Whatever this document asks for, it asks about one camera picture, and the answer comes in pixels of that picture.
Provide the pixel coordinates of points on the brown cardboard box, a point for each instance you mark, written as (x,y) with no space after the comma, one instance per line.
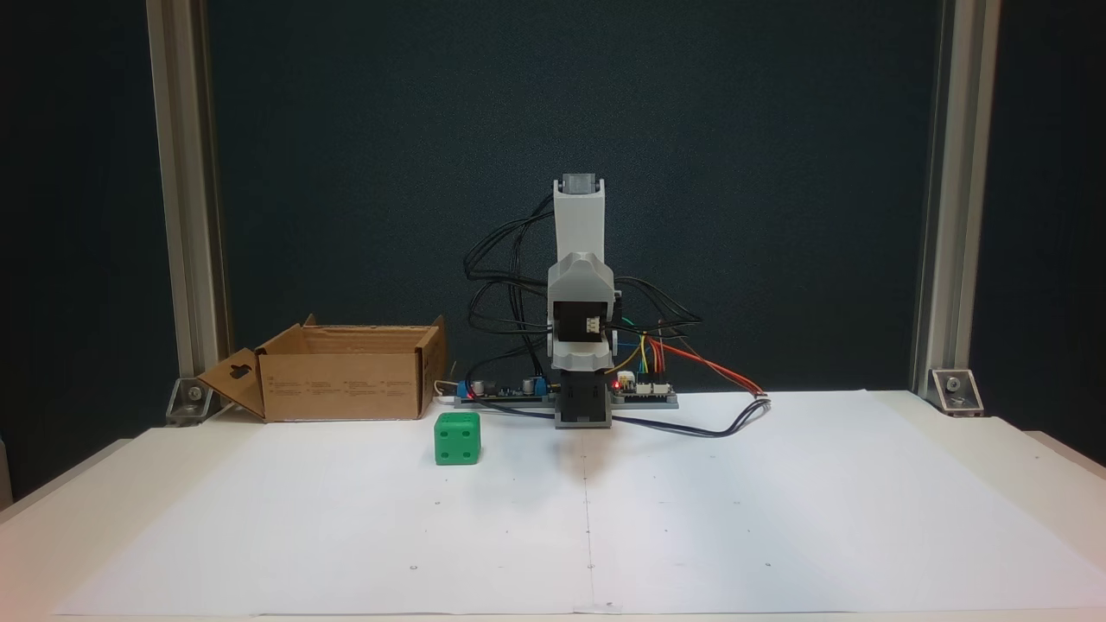
(346,384)

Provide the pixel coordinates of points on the metal corner bracket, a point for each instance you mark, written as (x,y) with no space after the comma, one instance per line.
(192,399)
(955,390)

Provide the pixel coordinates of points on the green die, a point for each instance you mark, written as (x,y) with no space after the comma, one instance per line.
(456,441)

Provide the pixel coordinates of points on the aluminium frame post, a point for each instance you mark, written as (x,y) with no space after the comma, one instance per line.
(955,173)
(186,173)

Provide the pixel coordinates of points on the blue circuit board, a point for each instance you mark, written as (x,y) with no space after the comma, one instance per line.
(501,394)

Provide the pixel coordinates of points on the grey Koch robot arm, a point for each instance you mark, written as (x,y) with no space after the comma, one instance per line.
(579,225)

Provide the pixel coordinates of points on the circuit board with white connectors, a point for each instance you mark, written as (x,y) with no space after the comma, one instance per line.
(648,394)

